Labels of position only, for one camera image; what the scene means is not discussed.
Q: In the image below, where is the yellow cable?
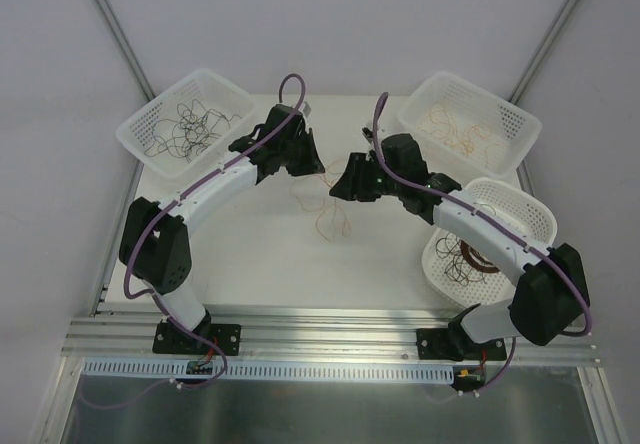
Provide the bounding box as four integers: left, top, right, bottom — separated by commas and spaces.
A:
290, 159, 354, 243

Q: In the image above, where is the dark cable pulled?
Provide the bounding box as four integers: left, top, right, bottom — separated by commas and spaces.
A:
145, 99, 240, 162

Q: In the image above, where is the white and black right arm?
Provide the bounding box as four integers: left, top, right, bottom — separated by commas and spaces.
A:
329, 134, 593, 362

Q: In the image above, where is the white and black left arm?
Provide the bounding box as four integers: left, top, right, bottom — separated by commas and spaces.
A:
119, 104, 325, 356

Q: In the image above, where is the white basket far left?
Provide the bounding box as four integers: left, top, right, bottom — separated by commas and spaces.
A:
115, 68, 257, 184

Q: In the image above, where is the white basket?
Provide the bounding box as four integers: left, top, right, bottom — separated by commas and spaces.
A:
115, 68, 257, 184
422, 177, 557, 309
397, 71, 542, 179

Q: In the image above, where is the white basket far right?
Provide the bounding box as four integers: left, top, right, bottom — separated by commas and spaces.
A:
397, 71, 542, 179

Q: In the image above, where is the white basket near right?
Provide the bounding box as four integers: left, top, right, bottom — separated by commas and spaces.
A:
422, 177, 557, 309

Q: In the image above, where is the orange cable in right basket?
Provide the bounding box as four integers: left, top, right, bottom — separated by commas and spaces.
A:
419, 103, 501, 158

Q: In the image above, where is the dark cable in left basket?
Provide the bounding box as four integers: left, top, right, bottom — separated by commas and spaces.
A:
147, 113, 201, 163

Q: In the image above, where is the brown loose cable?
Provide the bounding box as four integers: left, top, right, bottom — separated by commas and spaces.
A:
435, 203, 496, 288

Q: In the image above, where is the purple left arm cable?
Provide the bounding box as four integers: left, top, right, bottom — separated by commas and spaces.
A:
122, 73, 309, 355

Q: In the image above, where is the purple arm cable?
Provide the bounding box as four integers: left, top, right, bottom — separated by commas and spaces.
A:
122, 73, 309, 355
373, 91, 596, 336

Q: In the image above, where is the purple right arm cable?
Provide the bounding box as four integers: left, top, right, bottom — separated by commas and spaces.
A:
373, 91, 596, 336

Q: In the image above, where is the brown cable coil in basket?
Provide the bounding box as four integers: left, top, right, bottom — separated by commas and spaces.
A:
459, 241, 501, 278

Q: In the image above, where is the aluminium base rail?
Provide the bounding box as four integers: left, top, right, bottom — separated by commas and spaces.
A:
62, 303, 601, 368

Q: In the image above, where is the white slotted cable duct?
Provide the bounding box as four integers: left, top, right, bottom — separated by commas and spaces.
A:
82, 358, 454, 385

